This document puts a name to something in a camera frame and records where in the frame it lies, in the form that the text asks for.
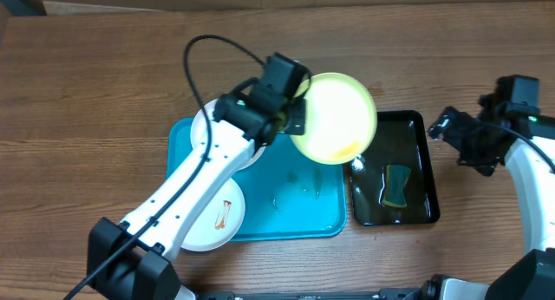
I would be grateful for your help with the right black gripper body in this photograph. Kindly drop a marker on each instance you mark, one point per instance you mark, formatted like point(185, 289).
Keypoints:
point(471, 147)

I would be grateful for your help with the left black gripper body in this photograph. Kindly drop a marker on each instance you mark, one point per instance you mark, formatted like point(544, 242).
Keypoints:
point(295, 115)

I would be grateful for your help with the white plate top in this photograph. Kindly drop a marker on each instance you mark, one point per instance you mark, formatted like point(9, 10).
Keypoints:
point(198, 129)

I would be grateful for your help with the white plate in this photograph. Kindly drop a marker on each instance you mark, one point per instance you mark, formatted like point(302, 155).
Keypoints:
point(198, 129)
point(220, 220)

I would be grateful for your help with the green rimmed plate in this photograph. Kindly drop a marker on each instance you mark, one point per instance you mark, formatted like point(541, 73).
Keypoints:
point(341, 119)

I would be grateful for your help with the green yellow sponge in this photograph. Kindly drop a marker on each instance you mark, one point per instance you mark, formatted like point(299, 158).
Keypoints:
point(395, 179)

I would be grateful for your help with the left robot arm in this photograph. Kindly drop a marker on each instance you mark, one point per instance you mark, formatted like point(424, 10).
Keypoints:
point(134, 259)

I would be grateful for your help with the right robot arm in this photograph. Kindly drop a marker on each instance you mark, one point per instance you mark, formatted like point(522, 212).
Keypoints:
point(521, 139)

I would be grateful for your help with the teal plastic serving tray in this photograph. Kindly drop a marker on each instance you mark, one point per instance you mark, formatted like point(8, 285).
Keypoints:
point(288, 196)

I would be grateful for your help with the black water tray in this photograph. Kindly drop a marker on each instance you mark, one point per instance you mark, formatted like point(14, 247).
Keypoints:
point(400, 139)

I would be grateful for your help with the white plate bottom left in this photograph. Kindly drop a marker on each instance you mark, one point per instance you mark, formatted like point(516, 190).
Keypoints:
point(220, 220)

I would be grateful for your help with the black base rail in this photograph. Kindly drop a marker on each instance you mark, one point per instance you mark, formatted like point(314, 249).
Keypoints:
point(382, 294)

